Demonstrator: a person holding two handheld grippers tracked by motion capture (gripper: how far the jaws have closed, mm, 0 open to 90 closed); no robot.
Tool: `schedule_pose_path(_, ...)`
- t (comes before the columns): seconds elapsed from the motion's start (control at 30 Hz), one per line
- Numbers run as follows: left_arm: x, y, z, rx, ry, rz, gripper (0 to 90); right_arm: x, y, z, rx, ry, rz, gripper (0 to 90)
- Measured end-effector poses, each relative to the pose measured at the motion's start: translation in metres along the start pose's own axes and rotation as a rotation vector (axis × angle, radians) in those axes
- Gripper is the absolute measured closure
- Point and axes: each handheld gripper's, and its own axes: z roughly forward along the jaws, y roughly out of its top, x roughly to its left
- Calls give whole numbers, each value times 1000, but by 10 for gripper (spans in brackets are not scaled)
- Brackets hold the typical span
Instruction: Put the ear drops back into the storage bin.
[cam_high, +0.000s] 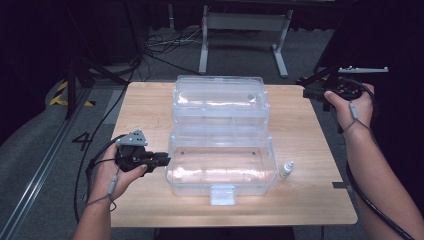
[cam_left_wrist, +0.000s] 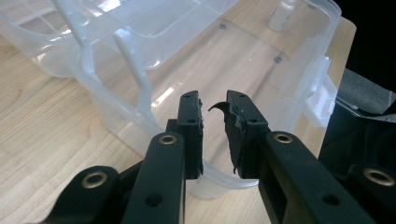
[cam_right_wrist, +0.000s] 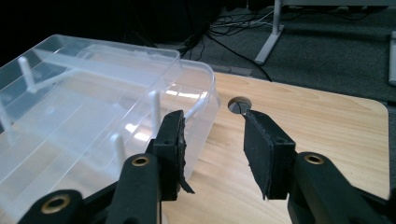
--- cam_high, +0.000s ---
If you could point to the person's right hand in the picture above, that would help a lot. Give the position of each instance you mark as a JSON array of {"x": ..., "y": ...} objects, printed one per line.
[{"x": 361, "y": 111}]

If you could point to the clear plastic storage box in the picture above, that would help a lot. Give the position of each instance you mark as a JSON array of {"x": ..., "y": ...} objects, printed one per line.
[{"x": 221, "y": 166}]

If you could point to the white metal table frame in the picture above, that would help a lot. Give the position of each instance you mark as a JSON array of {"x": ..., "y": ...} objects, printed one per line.
[{"x": 245, "y": 21}]

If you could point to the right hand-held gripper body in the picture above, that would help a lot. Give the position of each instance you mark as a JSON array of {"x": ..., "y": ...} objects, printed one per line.
[{"x": 346, "y": 88}]

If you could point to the black tape strip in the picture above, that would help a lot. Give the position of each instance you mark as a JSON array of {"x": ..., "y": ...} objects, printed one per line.
[{"x": 339, "y": 185}]

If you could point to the small white bottle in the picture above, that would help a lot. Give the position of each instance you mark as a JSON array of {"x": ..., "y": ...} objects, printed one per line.
[{"x": 286, "y": 170}]

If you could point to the yellow black floor tape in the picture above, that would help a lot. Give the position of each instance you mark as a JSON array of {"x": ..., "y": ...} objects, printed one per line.
[{"x": 61, "y": 87}]

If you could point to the aluminium floor rail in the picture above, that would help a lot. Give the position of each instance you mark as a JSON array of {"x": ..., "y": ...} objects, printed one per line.
[{"x": 40, "y": 170}]

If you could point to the person's left hand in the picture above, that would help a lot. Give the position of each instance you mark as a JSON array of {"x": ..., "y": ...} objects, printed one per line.
[{"x": 106, "y": 180}]

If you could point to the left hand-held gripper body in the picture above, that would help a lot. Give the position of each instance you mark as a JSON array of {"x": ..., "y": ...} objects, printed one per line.
[{"x": 131, "y": 156}]

